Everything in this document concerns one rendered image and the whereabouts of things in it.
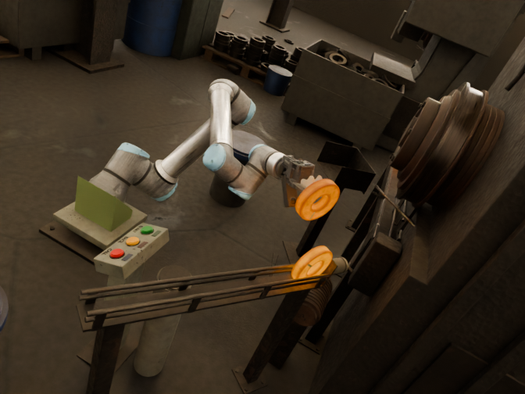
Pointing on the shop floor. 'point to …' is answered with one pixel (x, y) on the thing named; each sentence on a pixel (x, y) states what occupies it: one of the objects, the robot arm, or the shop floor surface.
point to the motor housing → (316, 302)
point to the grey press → (442, 52)
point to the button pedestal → (126, 269)
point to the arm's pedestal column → (71, 241)
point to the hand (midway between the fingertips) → (319, 195)
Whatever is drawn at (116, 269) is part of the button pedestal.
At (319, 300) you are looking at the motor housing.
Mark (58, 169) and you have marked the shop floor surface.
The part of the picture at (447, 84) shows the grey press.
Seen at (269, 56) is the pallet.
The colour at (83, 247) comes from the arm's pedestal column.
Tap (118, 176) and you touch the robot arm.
